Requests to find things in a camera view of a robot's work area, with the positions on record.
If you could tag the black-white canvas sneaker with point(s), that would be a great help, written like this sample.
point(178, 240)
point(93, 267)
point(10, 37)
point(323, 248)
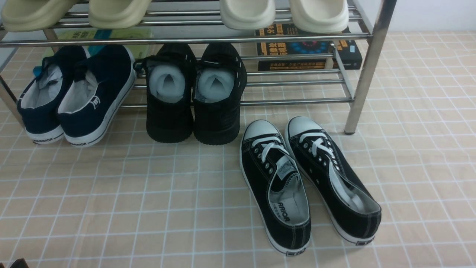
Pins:
point(273, 178)
point(353, 211)

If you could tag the chrome metal shoe rack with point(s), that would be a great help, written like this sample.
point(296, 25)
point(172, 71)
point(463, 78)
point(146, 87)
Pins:
point(375, 37)

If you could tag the right all-black sneaker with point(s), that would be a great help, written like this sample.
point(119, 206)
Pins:
point(221, 78)

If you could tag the all-black sneaker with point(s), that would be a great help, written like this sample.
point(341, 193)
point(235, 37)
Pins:
point(221, 78)
point(170, 75)

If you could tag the left all-black sneaker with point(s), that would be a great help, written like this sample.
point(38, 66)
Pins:
point(170, 75)

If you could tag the cream foam slipper left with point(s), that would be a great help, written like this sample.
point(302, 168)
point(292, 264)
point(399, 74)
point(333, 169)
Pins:
point(247, 14)

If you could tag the cream foam slipper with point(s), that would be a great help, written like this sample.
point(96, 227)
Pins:
point(320, 16)
point(247, 14)

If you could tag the green book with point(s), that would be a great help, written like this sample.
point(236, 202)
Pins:
point(138, 51)

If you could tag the black book with yellow text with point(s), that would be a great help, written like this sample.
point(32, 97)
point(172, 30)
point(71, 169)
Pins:
point(308, 48)

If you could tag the cream foam slipper right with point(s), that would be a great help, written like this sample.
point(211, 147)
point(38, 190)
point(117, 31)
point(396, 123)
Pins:
point(320, 16)

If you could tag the right navy canvas sneaker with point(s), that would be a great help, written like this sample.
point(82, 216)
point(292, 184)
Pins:
point(100, 85)

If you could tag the navy canvas sneaker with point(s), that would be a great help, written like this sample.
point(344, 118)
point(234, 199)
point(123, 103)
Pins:
point(100, 85)
point(38, 103)

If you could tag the beige checkered floor mat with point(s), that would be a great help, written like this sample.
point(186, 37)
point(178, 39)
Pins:
point(131, 202)

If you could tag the left navy canvas sneaker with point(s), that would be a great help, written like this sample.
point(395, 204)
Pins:
point(38, 103)

